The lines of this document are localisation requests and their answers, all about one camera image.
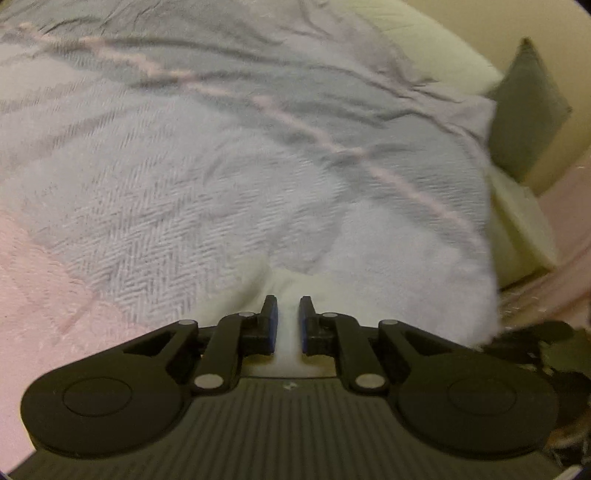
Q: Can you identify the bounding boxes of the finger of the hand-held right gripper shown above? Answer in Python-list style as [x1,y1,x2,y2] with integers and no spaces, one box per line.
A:
[479,320,576,353]

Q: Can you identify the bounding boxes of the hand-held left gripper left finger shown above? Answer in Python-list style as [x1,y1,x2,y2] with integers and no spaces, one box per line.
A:
[123,295,280,394]

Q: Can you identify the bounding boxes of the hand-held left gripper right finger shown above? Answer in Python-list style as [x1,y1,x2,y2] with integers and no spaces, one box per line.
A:
[298,295,452,394]

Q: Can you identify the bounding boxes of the white garment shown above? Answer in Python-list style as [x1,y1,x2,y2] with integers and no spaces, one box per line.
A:
[217,258,342,379]

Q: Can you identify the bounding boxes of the white round side table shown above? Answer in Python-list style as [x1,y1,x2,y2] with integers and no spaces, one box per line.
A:
[486,167,562,290]

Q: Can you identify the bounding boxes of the grey pink herringbone blanket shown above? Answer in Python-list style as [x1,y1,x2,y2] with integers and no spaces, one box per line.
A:
[0,0,505,462]

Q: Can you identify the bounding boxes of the grey cushion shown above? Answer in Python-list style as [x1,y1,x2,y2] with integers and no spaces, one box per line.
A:
[484,37,574,184]

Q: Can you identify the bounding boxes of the cream long bolster pillow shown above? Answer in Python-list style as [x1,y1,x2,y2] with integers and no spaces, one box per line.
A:
[355,0,504,96]

